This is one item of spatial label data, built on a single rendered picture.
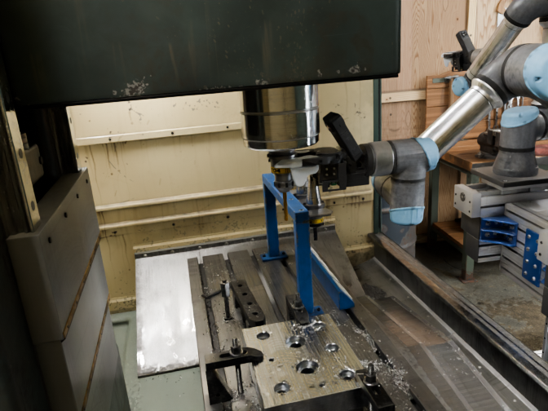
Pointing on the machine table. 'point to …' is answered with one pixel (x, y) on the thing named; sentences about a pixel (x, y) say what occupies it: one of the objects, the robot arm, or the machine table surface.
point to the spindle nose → (280, 117)
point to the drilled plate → (260, 377)
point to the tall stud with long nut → (226, 298)
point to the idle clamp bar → (247, 304)
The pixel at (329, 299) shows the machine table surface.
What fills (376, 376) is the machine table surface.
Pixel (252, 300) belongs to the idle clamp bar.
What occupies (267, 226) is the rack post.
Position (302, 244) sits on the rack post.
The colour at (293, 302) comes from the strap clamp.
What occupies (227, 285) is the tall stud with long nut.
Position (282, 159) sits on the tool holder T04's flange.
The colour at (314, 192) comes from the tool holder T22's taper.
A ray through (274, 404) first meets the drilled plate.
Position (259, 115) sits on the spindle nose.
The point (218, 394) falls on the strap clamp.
